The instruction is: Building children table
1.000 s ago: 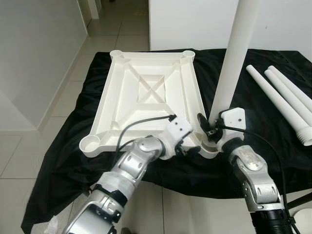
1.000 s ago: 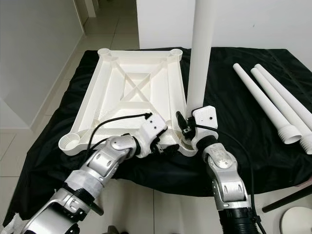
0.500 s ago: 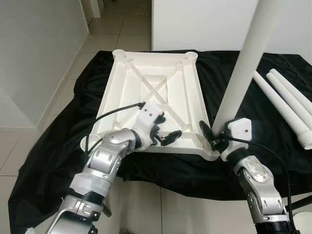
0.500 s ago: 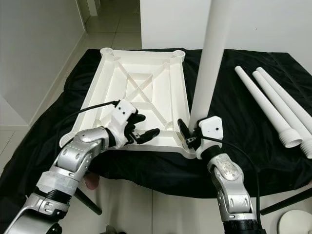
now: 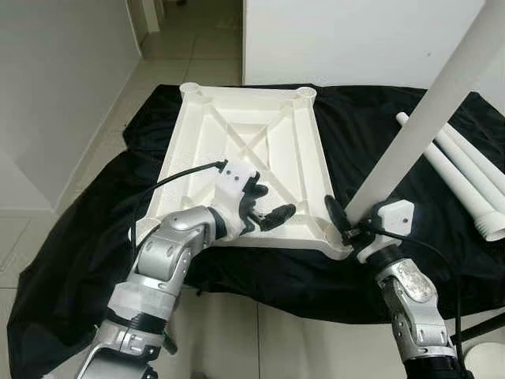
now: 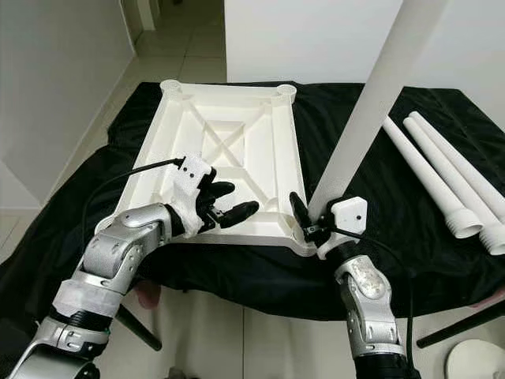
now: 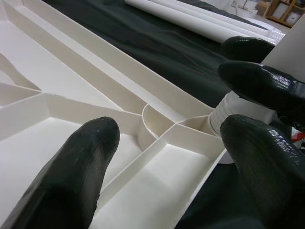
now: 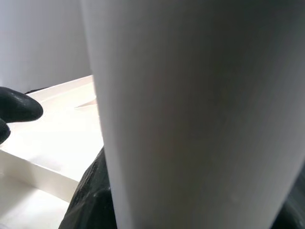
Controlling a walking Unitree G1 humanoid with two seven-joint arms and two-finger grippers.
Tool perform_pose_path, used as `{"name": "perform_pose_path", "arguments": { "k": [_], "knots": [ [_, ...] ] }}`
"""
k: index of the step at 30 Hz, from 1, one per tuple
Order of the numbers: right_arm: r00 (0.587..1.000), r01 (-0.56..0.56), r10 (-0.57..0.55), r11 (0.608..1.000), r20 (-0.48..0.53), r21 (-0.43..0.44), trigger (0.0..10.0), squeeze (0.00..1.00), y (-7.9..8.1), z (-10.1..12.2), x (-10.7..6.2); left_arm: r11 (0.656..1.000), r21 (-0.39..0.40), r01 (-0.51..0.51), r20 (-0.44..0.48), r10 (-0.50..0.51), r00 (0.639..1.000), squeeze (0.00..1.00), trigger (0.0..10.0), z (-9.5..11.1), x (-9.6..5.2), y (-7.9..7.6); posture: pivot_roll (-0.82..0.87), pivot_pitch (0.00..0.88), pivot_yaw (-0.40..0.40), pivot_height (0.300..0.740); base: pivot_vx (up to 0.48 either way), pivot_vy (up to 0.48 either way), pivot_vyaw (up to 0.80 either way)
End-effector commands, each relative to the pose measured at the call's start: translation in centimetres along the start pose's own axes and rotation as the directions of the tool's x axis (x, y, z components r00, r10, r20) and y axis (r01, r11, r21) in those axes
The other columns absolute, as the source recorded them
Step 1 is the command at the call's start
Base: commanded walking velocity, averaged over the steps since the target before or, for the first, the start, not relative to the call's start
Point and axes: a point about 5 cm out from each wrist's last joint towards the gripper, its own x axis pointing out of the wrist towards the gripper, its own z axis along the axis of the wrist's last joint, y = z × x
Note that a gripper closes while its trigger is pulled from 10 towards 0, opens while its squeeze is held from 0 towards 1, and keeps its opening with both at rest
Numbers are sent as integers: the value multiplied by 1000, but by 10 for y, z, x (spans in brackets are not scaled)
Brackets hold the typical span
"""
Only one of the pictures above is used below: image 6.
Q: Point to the black cloth table cover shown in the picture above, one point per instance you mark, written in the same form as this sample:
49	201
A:
252	284

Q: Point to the white round stool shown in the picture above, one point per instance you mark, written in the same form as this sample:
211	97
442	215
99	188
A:
477	363

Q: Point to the black metal table leg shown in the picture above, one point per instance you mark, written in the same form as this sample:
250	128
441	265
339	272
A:
461	325
140	329

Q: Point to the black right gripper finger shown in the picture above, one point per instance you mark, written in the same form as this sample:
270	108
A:
300	212

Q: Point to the white plastic table leg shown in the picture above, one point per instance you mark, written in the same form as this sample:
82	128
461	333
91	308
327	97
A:
455	181
454	150
375	103
427	174

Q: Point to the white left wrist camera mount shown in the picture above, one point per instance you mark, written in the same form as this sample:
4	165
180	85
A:
191	181

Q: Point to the white plastic children table top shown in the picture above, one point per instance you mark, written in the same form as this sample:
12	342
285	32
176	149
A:
237	126

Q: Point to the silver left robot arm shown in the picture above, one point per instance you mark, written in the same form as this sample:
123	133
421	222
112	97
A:
118	253

